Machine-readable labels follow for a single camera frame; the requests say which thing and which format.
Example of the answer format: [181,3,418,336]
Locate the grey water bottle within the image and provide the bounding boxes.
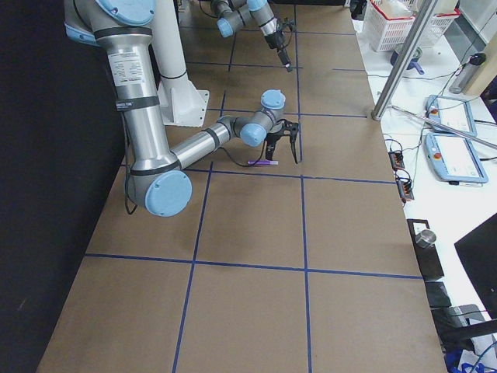
[449,52,487,94]

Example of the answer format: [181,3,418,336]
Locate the upper blue teach pendant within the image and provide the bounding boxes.
[426,95,478,136]

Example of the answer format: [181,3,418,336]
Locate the purple marker pen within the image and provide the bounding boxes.
[247,160,279,166]

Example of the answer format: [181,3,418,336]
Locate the blue frying pan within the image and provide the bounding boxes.
[390,43,426,75]

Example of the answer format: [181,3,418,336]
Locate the black desk items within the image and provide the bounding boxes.
[425,281,496,353]

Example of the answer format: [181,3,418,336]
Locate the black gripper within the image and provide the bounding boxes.
[265,127,286,160]
[265,30,292,72]

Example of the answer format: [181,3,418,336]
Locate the steel cup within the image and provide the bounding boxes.
[415,229,436,249]

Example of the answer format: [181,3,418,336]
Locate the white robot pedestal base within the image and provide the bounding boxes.
[151,0,210,127]

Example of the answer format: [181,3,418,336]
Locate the black box under cup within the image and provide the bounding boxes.
[407,218,444,281]

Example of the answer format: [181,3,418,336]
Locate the lower black power strip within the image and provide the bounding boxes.
[395,176,415,203]

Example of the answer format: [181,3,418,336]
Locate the aluminium frame post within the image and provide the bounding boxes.
[371,0,439,121]

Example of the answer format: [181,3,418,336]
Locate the lower blue teach pendant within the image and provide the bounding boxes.
[424,133,488,185]

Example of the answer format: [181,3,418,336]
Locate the black monitor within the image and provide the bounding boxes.
[454,218,496,319]

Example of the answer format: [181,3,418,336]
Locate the blue teach pendant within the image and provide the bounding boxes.
[424,133,488,185]
[426,95,478,136]

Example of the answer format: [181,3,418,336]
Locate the black power strip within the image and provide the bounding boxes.
[395,176,415,203]
[388,150,405,170]

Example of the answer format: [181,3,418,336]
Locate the upper black power strip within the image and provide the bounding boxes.
[388,150,405,170]

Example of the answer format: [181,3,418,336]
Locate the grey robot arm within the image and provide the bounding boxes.
[64,1,299,217]
[210,0,294,72]

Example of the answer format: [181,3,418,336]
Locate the red white plastic basket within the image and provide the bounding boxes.
[362,1,461,52]

